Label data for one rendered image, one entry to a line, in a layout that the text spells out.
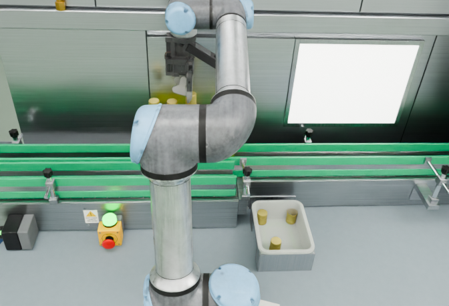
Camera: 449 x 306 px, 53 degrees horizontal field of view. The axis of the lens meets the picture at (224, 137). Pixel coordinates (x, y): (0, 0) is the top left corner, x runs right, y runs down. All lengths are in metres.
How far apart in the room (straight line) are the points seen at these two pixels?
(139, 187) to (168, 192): 0.55
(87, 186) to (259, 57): 0.68
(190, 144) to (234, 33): 0.33
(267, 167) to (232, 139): 0.70
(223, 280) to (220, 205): 0.45
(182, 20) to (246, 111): 0.35
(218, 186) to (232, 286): 0.47
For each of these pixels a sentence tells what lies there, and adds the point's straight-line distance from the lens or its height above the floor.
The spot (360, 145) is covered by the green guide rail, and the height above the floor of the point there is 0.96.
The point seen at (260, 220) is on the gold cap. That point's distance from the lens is 1.54.
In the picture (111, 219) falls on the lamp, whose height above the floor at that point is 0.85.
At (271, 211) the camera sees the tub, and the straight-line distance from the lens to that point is 1.57.
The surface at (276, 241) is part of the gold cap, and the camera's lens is 1.46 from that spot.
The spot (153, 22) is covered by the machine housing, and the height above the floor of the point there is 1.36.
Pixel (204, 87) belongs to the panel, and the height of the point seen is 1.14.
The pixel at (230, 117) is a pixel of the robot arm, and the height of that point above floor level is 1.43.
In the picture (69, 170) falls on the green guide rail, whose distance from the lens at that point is 1.55.
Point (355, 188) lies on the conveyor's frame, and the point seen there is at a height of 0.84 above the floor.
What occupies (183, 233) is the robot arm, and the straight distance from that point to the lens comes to 0.98.
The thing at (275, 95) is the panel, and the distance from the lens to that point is 1.57.
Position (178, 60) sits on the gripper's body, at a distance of 1.31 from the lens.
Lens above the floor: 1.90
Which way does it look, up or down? 36 degrees down
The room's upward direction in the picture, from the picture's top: 3 degrees clockwise
